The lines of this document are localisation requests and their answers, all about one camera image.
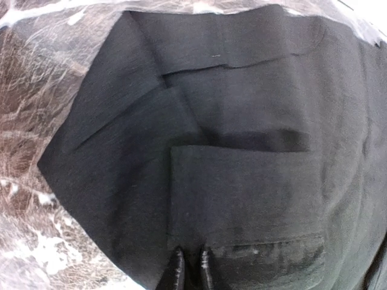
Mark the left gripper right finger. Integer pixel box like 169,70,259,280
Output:
200,246,220,290

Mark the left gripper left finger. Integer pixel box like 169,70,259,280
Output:
157,246,185,290

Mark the black long sleeve shirt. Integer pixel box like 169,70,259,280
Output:
37,4,386,289

